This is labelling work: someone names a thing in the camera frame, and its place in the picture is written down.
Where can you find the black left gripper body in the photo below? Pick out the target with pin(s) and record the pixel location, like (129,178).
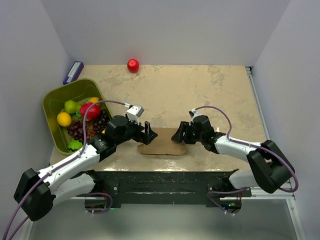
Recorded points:
(135,134)

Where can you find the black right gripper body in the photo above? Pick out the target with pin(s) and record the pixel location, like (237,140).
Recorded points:
(190,133)

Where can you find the brown cardboard paper box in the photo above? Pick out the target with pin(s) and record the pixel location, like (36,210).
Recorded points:
(162,144)

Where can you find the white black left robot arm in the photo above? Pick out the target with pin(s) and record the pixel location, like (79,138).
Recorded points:
(36,190)

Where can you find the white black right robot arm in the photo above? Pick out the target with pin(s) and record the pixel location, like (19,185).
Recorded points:
(269,168)

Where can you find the purple white small box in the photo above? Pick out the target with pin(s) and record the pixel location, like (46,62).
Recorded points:
(74,72)

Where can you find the dark purple grapes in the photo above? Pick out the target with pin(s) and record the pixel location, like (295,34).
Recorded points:
(92,127)

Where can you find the red dragon fruit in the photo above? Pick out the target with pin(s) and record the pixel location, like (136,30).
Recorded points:
(93,112)

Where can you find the small orange fruit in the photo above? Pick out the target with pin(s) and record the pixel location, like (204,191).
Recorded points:
(94,100)

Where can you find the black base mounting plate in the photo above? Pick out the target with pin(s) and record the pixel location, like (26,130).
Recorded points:
(116,188)

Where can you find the red apple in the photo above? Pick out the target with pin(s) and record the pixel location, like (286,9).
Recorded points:
(133,65)

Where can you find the green pear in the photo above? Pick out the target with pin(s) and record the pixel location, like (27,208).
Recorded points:
(71,107)

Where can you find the yellow lemon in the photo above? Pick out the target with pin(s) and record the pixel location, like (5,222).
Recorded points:
(64,119)

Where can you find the olive green plastic bin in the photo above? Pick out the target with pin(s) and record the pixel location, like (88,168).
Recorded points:
(53,103)

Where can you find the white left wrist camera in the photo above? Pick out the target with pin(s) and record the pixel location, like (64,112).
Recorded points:
(134,113)

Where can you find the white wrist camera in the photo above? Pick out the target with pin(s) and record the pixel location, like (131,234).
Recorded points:
(193,114)
(134,113)

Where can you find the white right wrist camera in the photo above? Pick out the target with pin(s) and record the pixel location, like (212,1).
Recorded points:
(193,114)

